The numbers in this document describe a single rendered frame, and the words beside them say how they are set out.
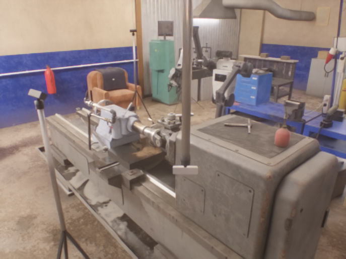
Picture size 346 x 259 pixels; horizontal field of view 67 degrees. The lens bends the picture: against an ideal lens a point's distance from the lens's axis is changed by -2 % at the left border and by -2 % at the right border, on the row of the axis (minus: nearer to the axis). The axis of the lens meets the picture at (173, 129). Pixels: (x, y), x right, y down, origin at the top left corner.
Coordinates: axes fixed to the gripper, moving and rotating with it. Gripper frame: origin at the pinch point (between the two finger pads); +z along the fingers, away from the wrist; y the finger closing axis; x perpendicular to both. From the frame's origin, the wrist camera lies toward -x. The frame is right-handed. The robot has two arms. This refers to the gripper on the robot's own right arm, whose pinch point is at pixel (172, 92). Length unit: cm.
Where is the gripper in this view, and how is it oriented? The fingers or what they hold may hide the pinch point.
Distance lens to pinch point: 261.8
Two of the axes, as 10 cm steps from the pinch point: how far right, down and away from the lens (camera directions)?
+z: -3.2, 9.5, -0.4
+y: 7.7, 2.4, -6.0
